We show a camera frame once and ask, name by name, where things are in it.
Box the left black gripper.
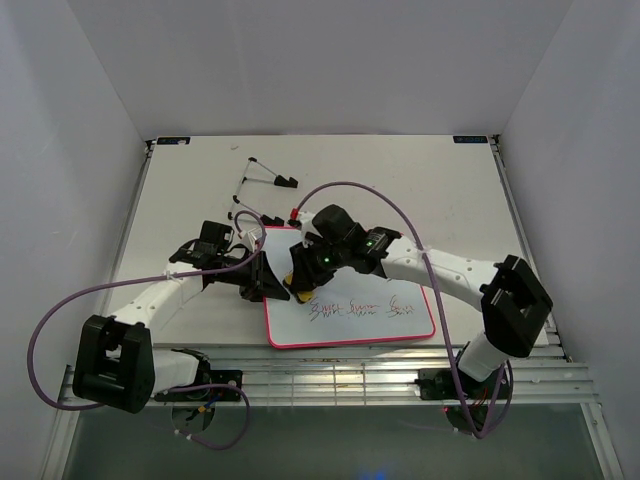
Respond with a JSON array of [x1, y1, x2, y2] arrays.
[[218, 249, 290, 303]]

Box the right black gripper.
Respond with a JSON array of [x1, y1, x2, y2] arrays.
[[291, 235, 349, 293]]

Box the yellow whiteboard eraser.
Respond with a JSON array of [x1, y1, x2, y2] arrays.
[[283, 273, 314, 304]]

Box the pink framed whiteboard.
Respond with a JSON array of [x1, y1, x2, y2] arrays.
[[262, 225, 437, 350]]

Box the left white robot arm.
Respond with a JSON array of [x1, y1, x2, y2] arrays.
[[72, 221, 290, 413]]

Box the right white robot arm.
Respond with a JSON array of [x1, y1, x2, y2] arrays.
[[284, 205, 553, 397]]

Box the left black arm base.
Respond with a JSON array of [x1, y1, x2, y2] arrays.
[[153, 370, 244, 404]]

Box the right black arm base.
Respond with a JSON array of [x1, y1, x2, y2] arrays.
[[417, 367, 513, 401]]

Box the left blue table label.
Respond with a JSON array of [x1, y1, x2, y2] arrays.
[[156, 137, 191, 146]]

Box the blue table label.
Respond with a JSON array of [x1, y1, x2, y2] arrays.
[[452, 135, 488, 144], [156, 137, 191, 146]]

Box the right blue table label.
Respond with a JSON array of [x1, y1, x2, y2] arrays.
[[452, 135, 488, 144]]

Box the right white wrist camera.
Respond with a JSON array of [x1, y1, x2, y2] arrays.
[[287, 208, 320, 241]]

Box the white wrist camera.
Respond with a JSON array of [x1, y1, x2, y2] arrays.
[[237, 227, 266, 252], [287, 208, 320, 241]]

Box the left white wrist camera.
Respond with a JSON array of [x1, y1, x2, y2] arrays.
[[237, 227, 266, 252]]

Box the black wire board stand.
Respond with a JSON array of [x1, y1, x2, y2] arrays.
[[227, 157, 299, 227]]

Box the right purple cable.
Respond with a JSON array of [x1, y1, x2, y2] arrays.
[[294, 182, 514, 440]]

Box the purple cable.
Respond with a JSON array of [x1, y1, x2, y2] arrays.
[[27, 209, 251, 450], [294, 182, 514, 440]]

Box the aluminium rail frame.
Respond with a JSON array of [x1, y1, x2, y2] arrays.
[[57, 344, 601, 409]]

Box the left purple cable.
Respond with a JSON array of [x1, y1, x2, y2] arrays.
[[27, 209, 251, 450]]

